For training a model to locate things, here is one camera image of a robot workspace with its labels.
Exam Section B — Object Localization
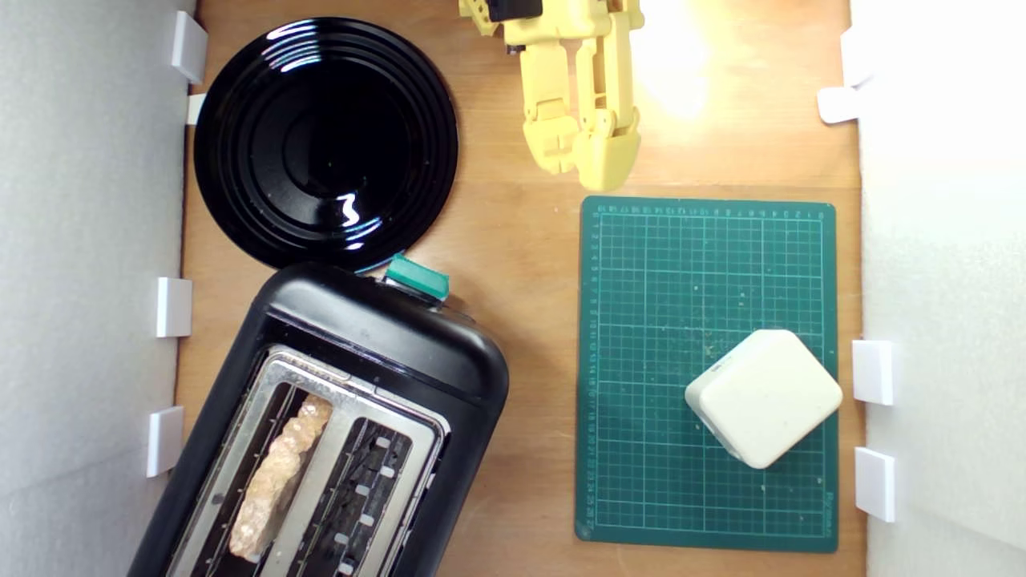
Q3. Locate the brown bread slice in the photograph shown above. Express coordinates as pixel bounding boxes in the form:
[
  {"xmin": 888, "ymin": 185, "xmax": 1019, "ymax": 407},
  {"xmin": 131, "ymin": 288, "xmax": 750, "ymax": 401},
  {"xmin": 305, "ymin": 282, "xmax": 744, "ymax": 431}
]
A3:
[{"xmin": 228, "ymin": 393, "xmax": 333, "ymax": 560}]

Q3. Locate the white block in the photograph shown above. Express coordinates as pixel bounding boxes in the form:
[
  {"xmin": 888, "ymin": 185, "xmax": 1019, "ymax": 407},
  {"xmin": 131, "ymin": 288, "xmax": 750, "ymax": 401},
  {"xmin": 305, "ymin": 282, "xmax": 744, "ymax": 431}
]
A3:
[{"xmin": 684, "ymin": 329, "xmax": 844, "ymax": 470}]

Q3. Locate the green cutting mat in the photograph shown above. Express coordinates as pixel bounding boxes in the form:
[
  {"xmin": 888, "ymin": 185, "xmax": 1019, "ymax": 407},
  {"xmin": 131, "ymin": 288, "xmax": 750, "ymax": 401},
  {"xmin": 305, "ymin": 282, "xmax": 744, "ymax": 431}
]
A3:
[{"xmin": 575, "ymin": 196, "xmax": 839, "ymax": 554}]

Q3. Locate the black two-slot toaster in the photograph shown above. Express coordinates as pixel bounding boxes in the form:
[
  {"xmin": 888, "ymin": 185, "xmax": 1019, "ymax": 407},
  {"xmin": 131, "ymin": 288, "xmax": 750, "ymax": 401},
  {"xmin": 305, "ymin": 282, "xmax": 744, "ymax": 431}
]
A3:
[{"xmin": 128, "ymin": 260, "xmax": 511, "ymax": 577}]

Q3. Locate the black round plate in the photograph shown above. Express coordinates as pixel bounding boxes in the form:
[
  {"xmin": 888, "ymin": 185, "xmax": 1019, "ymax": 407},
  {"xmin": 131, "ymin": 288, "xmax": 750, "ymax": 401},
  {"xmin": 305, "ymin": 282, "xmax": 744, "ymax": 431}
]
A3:
[{"xmin": 193, "ymin": 16, "xmax": 459, "ymax": 272}]

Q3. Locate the green toaster lever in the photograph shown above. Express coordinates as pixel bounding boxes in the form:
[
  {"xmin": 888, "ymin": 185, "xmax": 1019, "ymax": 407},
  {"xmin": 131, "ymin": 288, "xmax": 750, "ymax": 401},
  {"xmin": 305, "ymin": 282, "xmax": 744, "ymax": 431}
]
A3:
[{"xmin": 383, "ymin": 253, "xmax": 451, "ymax": 304}]

